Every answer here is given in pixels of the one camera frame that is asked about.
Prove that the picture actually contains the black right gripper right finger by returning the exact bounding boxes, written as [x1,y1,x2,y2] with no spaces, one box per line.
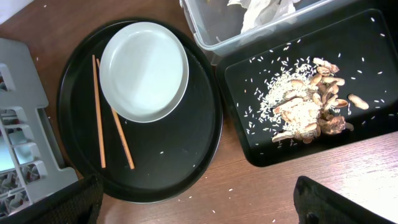
[294,176,393,224]

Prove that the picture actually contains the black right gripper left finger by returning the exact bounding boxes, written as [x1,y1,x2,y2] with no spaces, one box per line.
[1,175,103,224]

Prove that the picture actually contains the wooden chopstick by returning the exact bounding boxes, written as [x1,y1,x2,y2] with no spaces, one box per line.
[96,58,135,169]
[92,55,106,169]

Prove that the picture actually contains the food scraps rice and shells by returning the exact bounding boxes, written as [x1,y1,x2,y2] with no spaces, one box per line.
[236,37,389,149]

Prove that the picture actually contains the grey round plate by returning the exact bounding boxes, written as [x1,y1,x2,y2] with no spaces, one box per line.
[99,22,189,123]

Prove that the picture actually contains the white tissue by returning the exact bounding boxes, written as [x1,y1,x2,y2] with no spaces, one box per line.
[227,0,300,33]

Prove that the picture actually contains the grey dishwasher rack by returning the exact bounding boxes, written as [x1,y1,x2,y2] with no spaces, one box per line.
[1,39,78,218]

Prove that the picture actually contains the round black tray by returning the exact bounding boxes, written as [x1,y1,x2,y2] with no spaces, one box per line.
[57,18,223,203]

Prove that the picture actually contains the black rectangular tray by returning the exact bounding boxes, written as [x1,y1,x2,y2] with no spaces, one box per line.
[216,9,397,167]

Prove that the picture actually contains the clear plastic bin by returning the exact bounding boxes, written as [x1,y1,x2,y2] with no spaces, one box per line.
[179,0,340,65]

